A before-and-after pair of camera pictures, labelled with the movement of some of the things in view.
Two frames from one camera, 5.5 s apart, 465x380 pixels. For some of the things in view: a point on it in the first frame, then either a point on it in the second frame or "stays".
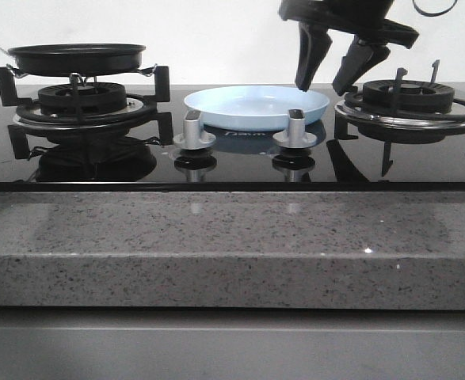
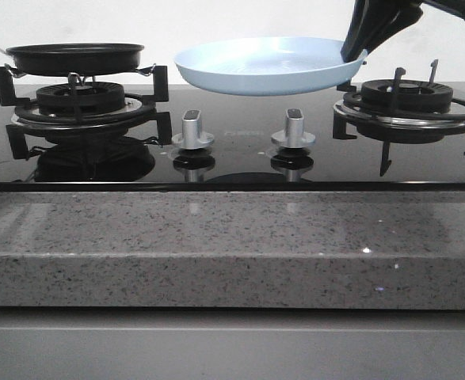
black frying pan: x=78 y=59 stays
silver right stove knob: x=295 y=137 stays
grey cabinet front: x=230 y=343 stays
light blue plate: x=249 y=108 to x=264 y=66
